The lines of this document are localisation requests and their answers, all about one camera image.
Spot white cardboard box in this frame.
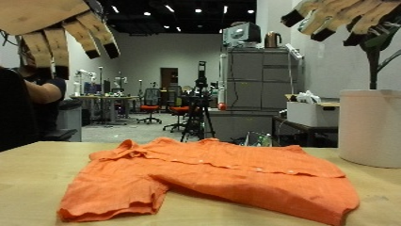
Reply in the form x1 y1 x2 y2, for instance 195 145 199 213
285 101 341 128

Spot low grey cabinet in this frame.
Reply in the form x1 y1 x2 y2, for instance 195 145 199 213
205 107 279 143

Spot black side table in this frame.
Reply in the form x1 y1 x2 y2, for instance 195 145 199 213
271 115 339 148

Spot tall grey metal cabinet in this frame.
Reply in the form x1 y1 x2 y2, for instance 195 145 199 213
223 46 303 111

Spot wooden workshop desk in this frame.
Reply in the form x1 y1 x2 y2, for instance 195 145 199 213
70 94 141 126

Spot green plastic bottles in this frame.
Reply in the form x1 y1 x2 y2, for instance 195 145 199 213
249 133 273 148

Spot brown door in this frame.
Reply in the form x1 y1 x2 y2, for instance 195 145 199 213
159 67 179 92

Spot black camera tripod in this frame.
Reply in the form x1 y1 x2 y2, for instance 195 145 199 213
179 60 217 143

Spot green leafy plant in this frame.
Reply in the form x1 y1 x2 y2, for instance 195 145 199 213
358 24 401 90

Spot orange seat office chair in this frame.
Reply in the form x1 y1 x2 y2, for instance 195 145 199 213
161 86 191 133
137 88 163 125

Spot white round plant pot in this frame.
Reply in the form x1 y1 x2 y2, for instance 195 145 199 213
337 89 401 169

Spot orange button-up shirt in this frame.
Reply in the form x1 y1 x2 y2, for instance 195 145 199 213
55 137 361 226

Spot grey boxy machine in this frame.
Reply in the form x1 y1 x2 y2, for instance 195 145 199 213
221 22 263 48

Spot black chair back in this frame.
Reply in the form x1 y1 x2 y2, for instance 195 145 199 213
0 67 41 153

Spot copper kettle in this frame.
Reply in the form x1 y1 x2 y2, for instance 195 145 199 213
263 30 283 49

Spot white plastic bags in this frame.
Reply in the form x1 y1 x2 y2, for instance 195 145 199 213
294 89 323 105

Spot white power strip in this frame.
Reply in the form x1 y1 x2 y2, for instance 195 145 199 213
285 42 305 60

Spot person in black t-shirt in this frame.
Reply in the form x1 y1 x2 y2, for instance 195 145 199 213
16 37 67 134

